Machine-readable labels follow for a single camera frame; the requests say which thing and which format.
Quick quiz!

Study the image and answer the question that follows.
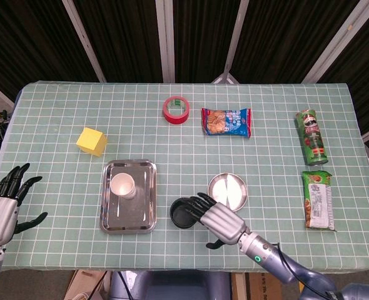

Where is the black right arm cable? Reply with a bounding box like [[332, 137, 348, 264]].
[[271, 242, 329, 300]]

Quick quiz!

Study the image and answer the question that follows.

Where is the green Pringles can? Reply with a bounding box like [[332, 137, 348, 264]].
[[294, 108, 329, 166]]

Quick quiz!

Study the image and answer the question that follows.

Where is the white frame post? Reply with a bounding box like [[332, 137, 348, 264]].
[[214, 0, 251, 84], [303, 0, 369, 84], [62, 0, 106, 83], [154, 0, 176, 83]]

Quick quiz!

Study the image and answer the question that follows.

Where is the yellow cube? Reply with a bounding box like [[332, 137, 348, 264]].
[[75, 127, 108, 157]]

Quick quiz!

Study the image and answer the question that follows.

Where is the blue biscuit packet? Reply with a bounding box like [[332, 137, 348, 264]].
[[201, 107, 252, 138]]

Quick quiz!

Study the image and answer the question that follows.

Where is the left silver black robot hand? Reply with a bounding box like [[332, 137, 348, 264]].
[[0, 162, 49, 246]]

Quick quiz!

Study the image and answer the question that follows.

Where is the green checked tablecloth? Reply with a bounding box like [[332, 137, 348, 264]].
[[0, 81, 368, 273]]

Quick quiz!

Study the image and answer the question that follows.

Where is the rectangular steel tray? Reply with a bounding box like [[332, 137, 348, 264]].
[[99, 159, 158, 235]]

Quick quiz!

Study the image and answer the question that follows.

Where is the plain cardboard box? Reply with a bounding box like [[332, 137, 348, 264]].
[[66, 270, 110, 300]]

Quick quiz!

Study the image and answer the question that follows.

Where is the white paper cup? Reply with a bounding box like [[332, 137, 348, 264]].
[[109, 173, 137, 200]]

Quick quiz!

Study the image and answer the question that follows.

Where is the green snack bag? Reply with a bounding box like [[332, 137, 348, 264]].
[[301, 170, 337, 232]]

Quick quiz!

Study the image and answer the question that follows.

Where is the red tape roll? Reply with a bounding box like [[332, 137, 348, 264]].
[[162, 96, 191, 126]]

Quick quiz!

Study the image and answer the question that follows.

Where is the cardboard box with print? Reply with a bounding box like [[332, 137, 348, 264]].
[[245, 272, 282, 300]]

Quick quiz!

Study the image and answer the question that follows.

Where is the round steel plate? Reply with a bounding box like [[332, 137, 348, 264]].
[[207, 172, 248, 213]]

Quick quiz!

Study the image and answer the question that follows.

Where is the black round bowl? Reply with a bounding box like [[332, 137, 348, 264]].
[[169, 196, 204, 229]]

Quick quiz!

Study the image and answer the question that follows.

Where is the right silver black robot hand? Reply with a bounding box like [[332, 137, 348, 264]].
[[184, 192, 251, 250]]

